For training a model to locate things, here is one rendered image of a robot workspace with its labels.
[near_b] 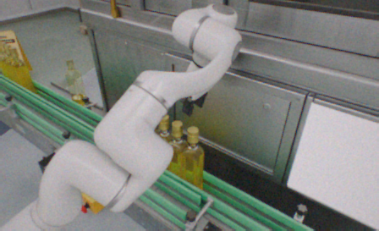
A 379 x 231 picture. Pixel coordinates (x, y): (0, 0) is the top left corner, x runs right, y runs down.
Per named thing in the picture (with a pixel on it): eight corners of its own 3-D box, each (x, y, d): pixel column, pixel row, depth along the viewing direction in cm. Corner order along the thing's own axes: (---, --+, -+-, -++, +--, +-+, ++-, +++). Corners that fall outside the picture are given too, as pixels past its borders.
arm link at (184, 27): (212, 30, 50) (170, 8, 52) (198, 76, 57) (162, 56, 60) (245, 10, 60) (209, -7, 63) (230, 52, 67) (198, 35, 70)
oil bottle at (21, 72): (37, 95, 154) (20, 46, 138) (28, 99, 150) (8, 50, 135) (32, 91, 157) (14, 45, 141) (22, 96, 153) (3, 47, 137)
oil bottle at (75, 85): (89, 105, 146) (78, 59, 131) (80, 110, 142) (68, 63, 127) (81, 101, 148) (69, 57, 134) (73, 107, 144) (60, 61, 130)
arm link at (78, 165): (74, 241, 56) (99, 226, 46) (13, 204, 53) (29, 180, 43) (109, 185, 66) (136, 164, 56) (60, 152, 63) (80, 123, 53)
